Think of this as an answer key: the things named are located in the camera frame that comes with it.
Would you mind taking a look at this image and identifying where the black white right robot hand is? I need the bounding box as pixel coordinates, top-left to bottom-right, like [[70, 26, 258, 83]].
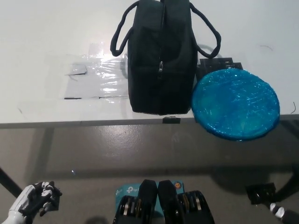
[[268, 202, 299, 224]]

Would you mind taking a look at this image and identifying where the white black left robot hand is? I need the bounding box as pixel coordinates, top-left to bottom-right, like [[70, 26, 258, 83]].
[[9, 181, 63, 219]]

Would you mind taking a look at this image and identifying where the blue plate stack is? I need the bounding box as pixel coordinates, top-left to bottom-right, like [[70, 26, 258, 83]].
[[191, 68, 280, 141]]

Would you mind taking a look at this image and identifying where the black fabric zip bag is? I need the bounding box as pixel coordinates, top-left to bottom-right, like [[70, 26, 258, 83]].
[[109, 0, 222, 116]]

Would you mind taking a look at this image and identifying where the black table leg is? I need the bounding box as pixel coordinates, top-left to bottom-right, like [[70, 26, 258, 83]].
[[0, 166, 21, 199], [275, 170, 299, 201]]

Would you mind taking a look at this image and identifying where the teal tp-link box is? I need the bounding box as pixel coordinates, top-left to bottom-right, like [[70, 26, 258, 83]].
[[114, 181, 185, 217]]

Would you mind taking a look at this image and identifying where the small grey paper patch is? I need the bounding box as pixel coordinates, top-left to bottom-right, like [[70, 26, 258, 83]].
[[64, 63, 87, 76]]

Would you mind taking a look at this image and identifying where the small black tape strip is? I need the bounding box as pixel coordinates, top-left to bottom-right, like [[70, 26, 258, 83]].
[[162, 116, 181, 124]]

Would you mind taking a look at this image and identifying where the clear plastic sheet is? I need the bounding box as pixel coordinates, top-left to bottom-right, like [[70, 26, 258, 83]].
[[43, 41, 129, 100]]

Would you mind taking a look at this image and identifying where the black tape square marker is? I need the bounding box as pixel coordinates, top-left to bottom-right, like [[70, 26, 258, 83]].
[[195, 56, 243, 80]]

